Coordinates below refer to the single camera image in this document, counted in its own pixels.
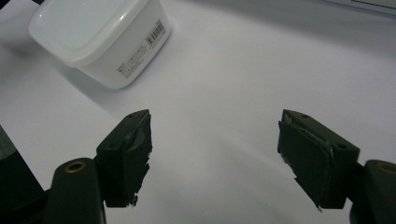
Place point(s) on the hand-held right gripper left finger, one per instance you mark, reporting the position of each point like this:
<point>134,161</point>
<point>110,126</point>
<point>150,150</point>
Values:
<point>124,161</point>

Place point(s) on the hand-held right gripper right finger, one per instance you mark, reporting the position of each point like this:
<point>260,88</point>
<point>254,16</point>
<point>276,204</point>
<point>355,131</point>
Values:
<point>314,161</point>

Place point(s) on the white plastic lidded container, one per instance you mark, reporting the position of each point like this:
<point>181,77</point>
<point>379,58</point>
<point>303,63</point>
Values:
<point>102,40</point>

